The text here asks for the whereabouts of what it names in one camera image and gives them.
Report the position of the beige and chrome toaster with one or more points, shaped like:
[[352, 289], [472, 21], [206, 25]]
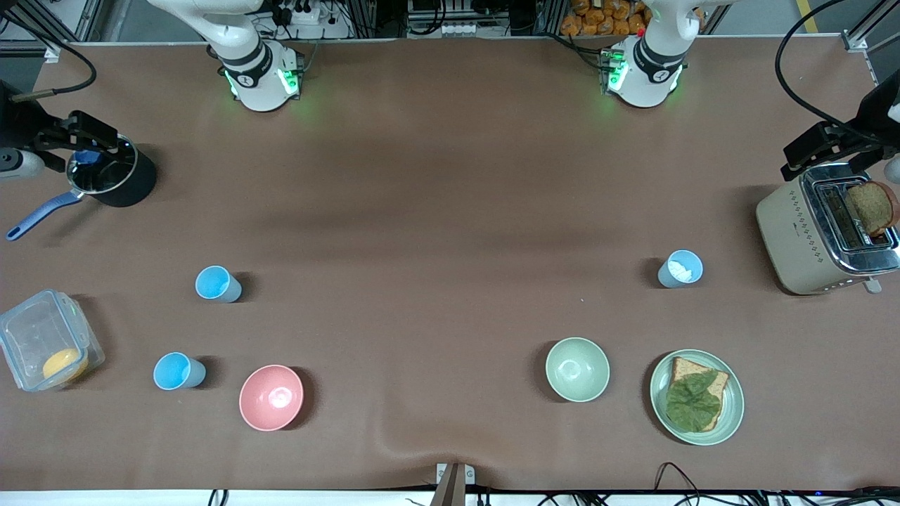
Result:
[[787, 239]]

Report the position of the pale green bowl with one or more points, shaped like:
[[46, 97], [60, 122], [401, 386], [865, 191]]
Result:
[[577, 370]]

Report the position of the pale green plate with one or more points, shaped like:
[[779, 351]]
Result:
[[731, 411]]

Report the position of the green lettuce leaf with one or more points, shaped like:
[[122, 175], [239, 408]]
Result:
[[692, 402]]

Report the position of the orange round food piece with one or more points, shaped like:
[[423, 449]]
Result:
[[63, 364]]

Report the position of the pink bowl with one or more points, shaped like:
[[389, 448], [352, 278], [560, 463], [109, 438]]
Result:
[[271, 398]]

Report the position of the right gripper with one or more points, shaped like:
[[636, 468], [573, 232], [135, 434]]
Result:
[[20, 121]]

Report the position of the crumpled white paper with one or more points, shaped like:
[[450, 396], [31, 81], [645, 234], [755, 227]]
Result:
[[682, 268]]

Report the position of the brown bread slice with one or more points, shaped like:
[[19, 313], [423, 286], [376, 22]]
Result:
[[683, 369]]

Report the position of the clear plastic food container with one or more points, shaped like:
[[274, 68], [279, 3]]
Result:
[[39, 337]]

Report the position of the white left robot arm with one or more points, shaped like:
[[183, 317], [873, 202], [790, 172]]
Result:
[[647, 67]]

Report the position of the dark toast slice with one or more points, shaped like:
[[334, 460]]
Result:
[[872, 207]]

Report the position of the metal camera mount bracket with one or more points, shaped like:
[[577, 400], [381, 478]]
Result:
[[453, 481]]

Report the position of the blue cup with white paper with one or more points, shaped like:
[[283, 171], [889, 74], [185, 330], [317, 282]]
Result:
[[669, 275]]

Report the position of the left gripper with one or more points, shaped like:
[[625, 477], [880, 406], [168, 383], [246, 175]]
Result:
[[874, 112]]

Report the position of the white power strip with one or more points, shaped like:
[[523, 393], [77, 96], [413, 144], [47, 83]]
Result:
[[306, 14]]

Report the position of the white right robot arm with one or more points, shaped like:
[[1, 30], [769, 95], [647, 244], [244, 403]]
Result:
[[259, 67]]

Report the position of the bag of orange snacks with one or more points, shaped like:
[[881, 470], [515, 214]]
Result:
[[605, 17]]

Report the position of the blue plastic cup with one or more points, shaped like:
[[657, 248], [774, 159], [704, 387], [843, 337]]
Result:
[[174, 370], [216, 283]]

